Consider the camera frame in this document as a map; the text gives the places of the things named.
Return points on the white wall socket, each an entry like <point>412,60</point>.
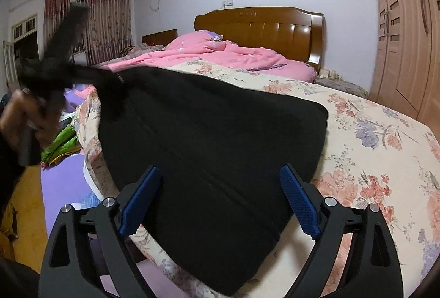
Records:
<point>227,3</point>

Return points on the green cloth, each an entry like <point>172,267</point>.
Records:
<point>62,146</point>

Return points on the purple pillow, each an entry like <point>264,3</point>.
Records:
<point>209,34</point>

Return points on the pink quilt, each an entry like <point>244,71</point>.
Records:
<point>213,53</point>

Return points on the white framed door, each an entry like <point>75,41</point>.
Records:
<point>24,33</point>

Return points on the small dark wooden headboard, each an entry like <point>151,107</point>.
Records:
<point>160,36</point>

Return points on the cream floral blanket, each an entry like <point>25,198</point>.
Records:
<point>361,146</point>

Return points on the black pants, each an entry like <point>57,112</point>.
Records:
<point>213,146</point>

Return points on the purple bedsheet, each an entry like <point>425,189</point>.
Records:
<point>62,188</point>

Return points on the wooden bed headboard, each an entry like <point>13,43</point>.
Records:
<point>261,26</point>

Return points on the barred window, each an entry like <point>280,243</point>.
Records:
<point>79,47</point>

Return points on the wide pink patterned curtain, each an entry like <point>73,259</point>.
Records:
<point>110,19</point>

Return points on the narrow pink patterned curtain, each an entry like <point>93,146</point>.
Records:
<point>56,12</point>

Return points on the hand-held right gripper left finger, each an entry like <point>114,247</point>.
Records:
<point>142,198</point>

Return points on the nightstand with grey floral cover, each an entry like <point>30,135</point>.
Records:
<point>340,84</point>

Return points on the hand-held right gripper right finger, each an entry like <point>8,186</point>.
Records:
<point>300,201</point>

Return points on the light wooden wardrobe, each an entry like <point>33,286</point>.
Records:
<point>402,26</point>

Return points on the person's left hand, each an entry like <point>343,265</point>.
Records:
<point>20,112</point>

